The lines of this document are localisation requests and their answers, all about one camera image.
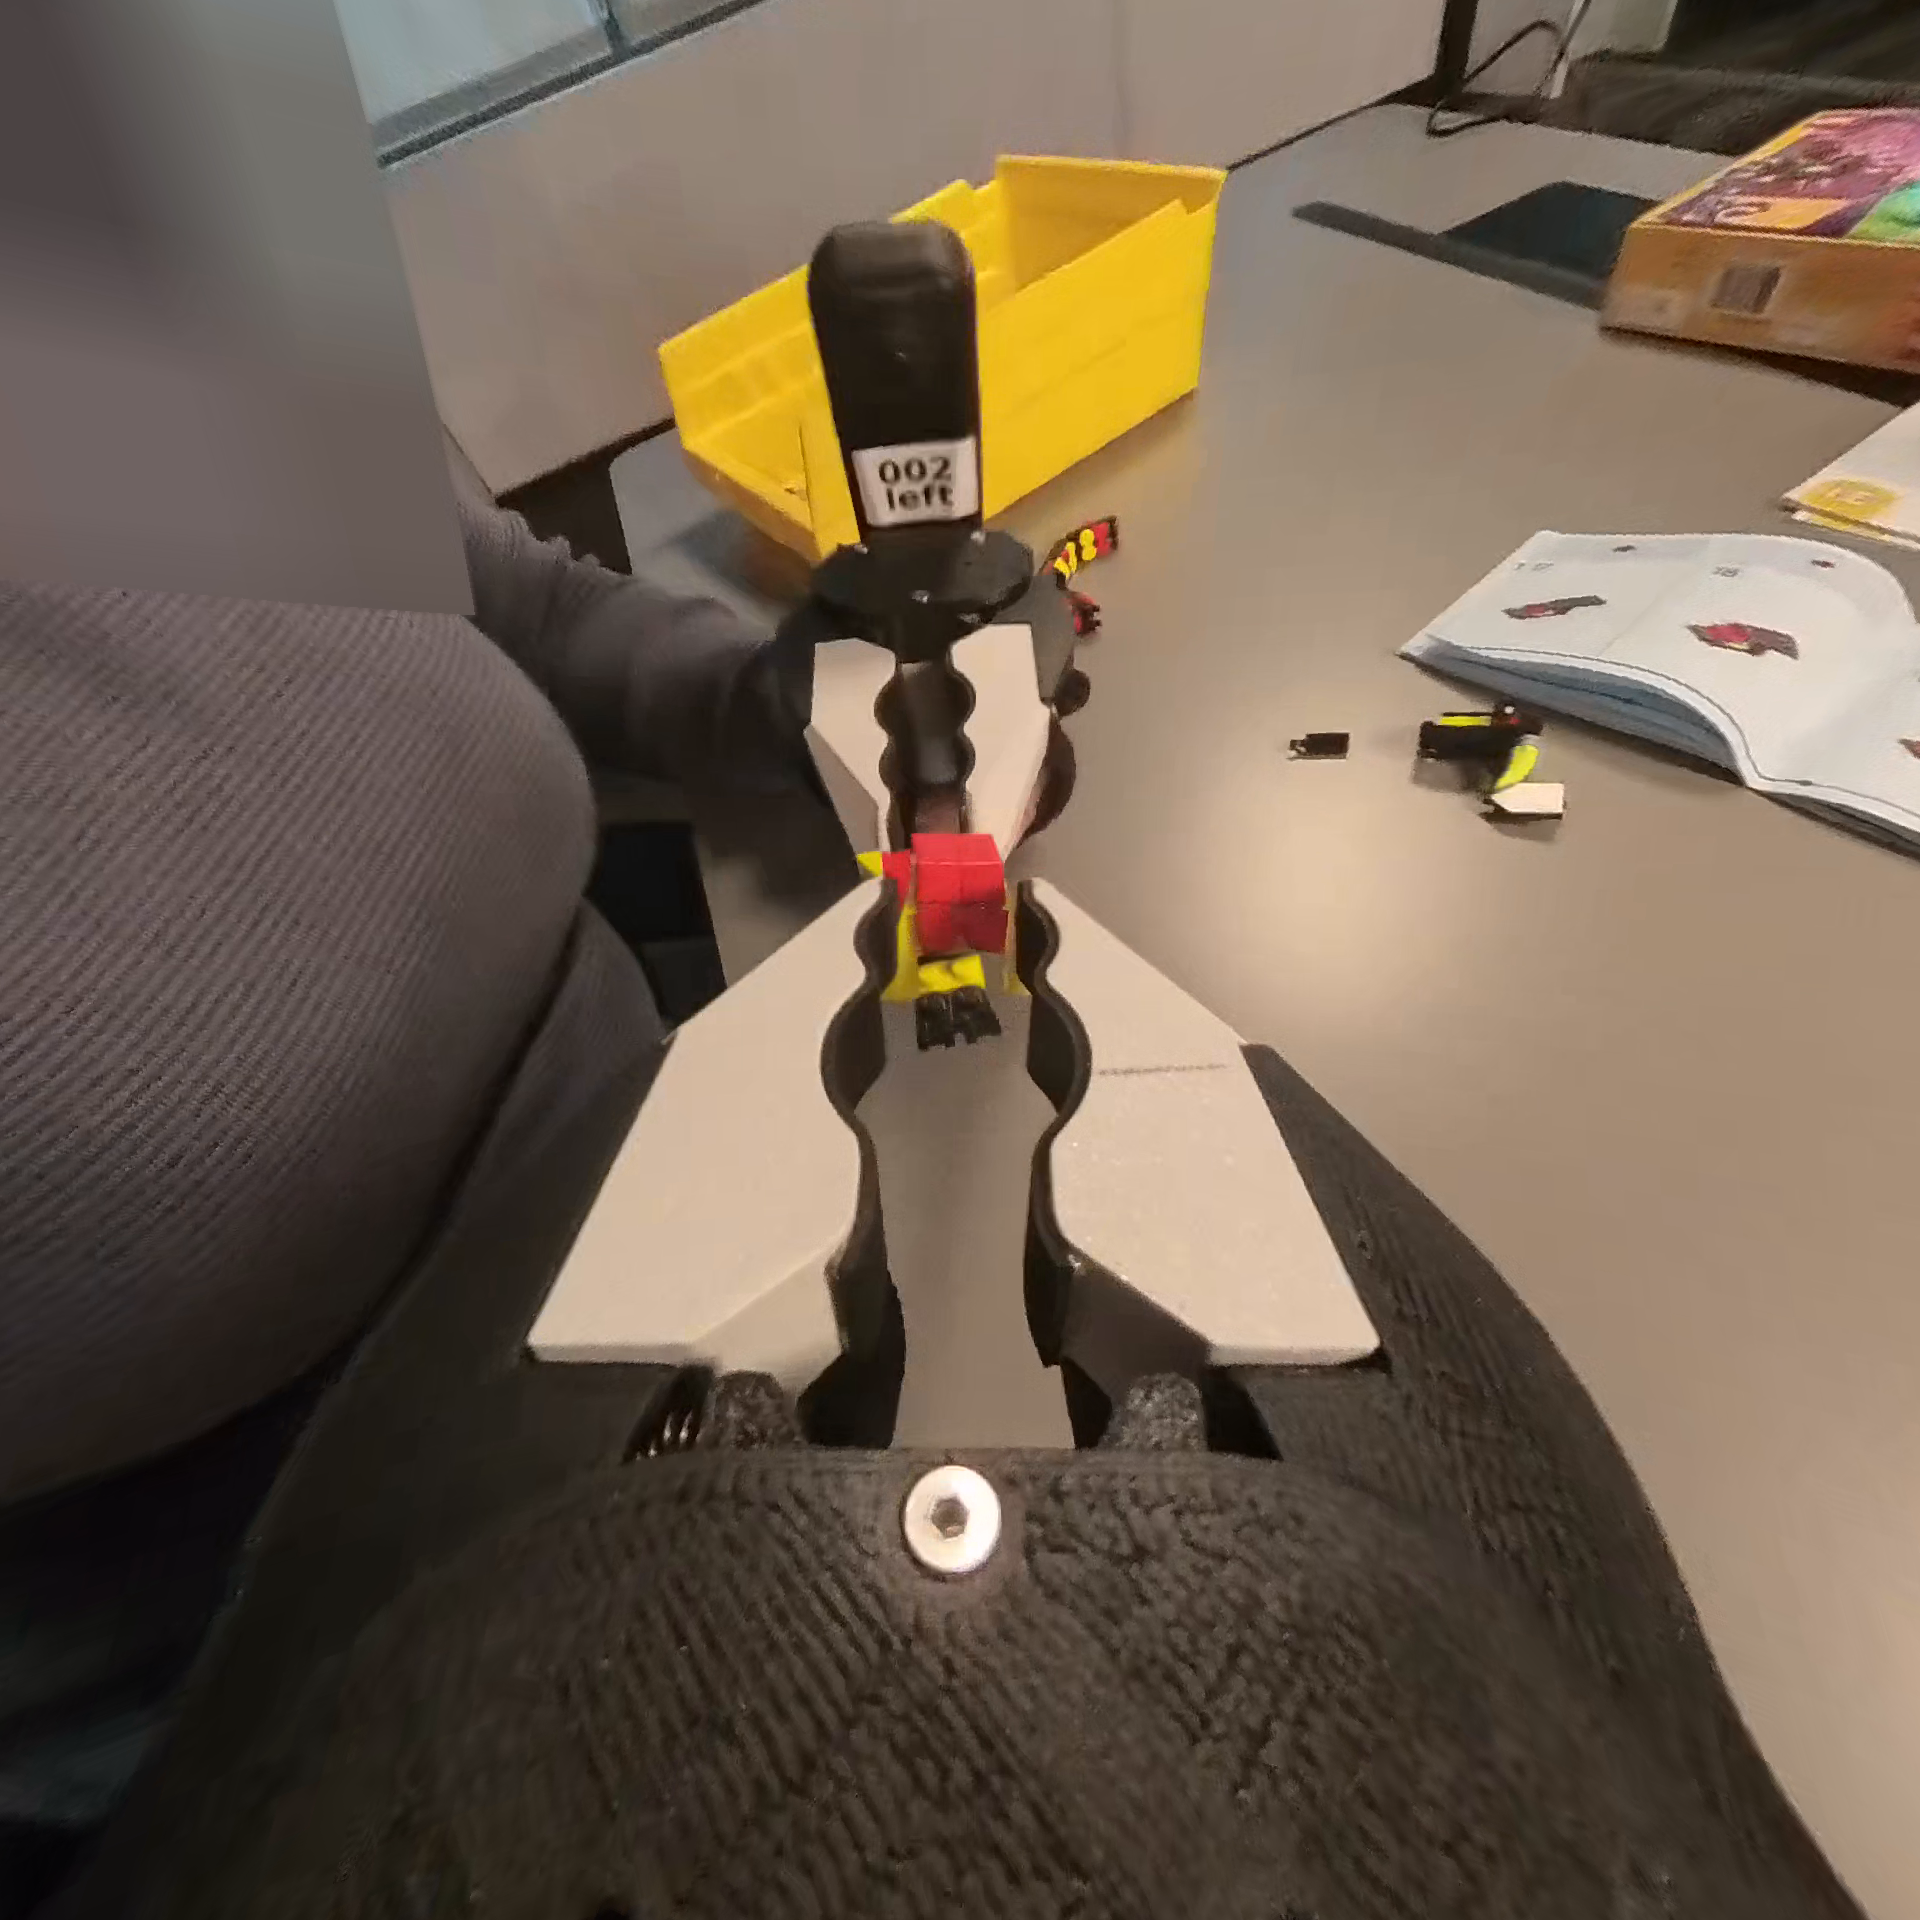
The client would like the blue instruction booklet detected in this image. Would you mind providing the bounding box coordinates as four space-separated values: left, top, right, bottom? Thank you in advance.
1405 528 1920 860

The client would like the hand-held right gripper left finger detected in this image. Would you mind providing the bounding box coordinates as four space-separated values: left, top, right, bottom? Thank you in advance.
522 875 909 1439

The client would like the lego set box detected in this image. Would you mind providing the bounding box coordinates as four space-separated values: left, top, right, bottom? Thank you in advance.
1601 107 1920 372

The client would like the white cover instruction booklet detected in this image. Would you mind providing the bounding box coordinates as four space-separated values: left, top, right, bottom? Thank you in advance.
1779 403 1920 547

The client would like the yellow plastic bin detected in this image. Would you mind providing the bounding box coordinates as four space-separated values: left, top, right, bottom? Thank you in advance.
653 155 1231 559

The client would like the black cable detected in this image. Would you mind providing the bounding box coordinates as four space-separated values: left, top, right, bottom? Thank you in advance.
1424 11 1601 135

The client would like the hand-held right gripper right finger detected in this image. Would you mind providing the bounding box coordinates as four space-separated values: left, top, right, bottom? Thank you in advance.
1022 875 1381 1399

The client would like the person's left forearm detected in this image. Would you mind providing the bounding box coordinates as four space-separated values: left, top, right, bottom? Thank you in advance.
460 500 825 794

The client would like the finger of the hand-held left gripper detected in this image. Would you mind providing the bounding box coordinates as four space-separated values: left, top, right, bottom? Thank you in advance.
958 617 1079 869
802 645 925 891

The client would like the red yellow black lego assembly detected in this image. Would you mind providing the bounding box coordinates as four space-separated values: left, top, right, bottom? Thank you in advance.
855 828 1039 1053

